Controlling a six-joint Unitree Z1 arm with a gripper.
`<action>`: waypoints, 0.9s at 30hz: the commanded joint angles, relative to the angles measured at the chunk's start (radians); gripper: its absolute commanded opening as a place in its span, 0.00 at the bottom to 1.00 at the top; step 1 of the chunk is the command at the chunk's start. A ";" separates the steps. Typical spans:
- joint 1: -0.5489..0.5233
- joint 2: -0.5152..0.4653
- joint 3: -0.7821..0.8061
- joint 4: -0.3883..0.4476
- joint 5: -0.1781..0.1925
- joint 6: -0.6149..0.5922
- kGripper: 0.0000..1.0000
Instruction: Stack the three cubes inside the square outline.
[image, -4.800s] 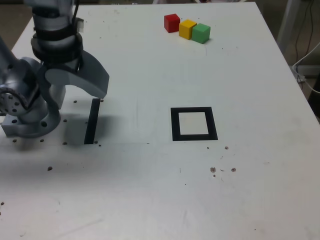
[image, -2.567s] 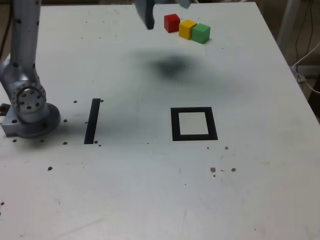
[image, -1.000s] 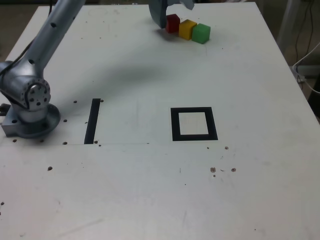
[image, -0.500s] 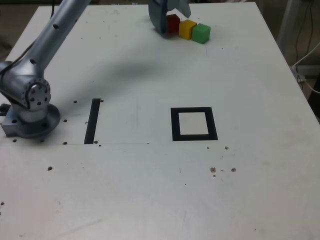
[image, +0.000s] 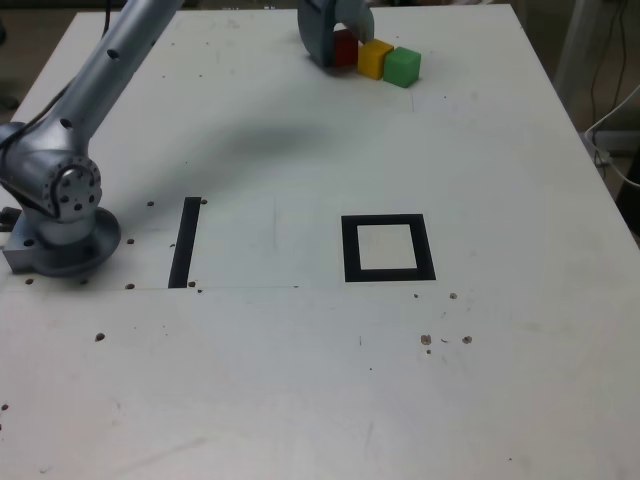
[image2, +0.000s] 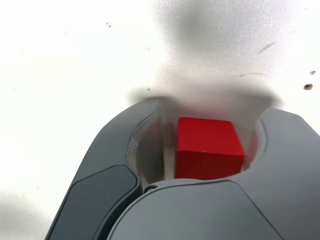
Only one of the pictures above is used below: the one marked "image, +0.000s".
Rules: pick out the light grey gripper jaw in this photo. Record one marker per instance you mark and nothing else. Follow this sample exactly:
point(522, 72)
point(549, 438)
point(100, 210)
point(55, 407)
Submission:
point(361, 17)

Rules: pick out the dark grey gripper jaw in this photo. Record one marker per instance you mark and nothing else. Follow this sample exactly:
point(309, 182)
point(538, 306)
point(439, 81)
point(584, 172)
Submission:
point(312, 30)

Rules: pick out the red cube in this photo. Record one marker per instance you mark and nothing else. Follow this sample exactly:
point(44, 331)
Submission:
point(346, 50)

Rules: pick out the yellow cube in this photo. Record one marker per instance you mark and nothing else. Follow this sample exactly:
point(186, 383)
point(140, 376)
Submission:
point(372, 60)

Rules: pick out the green cube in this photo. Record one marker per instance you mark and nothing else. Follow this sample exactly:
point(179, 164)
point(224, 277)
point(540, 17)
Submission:
point(402, 67)

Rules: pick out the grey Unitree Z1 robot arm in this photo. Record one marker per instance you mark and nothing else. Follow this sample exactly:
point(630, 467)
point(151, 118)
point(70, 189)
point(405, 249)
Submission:
point(100, 75)

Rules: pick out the black tape square outline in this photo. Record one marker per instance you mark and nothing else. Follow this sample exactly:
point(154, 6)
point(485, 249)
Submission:
point(350, 250)

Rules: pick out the black tape strip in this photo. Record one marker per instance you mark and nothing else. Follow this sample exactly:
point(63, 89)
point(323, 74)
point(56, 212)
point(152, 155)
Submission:
point(184, 245)

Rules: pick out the white furniture frame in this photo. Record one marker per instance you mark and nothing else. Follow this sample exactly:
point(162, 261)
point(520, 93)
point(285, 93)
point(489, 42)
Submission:
point(570, 50)

